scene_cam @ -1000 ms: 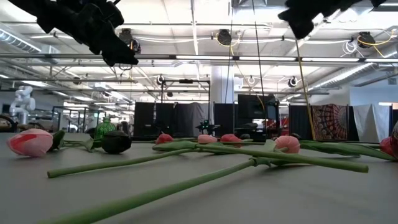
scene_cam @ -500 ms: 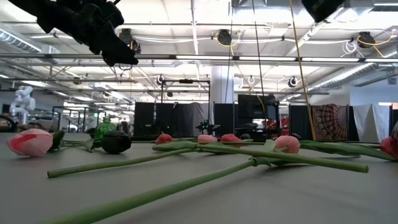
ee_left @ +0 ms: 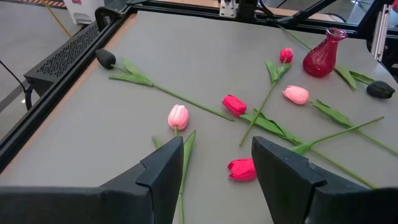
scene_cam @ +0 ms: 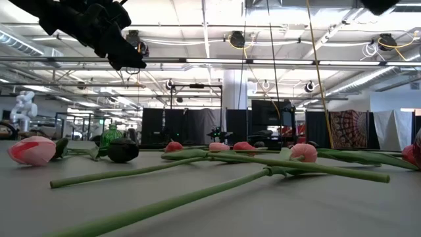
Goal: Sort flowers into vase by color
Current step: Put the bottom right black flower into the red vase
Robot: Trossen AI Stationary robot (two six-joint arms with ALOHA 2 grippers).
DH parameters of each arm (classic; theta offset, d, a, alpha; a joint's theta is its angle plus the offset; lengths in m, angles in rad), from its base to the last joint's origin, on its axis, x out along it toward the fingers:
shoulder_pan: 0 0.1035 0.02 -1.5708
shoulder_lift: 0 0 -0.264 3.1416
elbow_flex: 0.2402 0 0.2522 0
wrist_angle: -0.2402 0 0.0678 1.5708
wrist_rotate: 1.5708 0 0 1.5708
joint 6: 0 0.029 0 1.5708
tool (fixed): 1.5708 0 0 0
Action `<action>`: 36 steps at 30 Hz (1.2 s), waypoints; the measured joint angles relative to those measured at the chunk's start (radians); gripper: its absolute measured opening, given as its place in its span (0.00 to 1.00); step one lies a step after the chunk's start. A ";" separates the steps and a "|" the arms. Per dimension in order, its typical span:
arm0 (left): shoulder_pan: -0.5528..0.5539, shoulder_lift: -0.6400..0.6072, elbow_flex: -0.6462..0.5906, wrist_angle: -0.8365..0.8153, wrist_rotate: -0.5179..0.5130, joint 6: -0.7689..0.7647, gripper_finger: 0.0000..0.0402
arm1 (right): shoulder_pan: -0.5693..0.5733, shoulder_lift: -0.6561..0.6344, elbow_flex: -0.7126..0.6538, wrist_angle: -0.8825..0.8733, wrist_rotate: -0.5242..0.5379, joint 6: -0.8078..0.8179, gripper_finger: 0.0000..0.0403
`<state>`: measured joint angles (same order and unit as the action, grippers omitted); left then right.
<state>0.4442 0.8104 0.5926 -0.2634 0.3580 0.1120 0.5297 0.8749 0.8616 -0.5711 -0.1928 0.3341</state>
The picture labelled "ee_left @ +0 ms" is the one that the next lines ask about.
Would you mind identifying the silver aluminium post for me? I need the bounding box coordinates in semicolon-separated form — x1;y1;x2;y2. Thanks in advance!
371;11;392;62

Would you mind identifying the black metal stand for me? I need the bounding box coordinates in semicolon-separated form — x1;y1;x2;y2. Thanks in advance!
356;0;398;74

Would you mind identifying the black aluminium table frame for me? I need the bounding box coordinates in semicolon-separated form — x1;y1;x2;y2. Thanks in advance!
0;0;398;174

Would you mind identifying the red artificial tulip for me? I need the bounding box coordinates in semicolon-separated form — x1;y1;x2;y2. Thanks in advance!
238;47;294;147
227;116;386;182
221;95;377;190

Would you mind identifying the black perforated computer case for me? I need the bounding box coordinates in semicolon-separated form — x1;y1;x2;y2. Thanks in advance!
23;19;105;98

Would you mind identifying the pink artificial tulip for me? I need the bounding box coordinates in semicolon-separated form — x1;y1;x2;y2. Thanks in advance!
282;85;398;156
151;104;197;224

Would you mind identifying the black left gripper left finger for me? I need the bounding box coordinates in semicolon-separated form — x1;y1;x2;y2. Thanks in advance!
0;136;185;224

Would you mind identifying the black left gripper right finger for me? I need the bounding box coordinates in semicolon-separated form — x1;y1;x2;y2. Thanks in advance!
251;135;398;224

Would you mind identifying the yellow hanging cable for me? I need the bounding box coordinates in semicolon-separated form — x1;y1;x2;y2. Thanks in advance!
41;0;73;39

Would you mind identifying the white waste bin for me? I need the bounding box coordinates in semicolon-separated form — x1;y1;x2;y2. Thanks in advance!
63;0;106;26

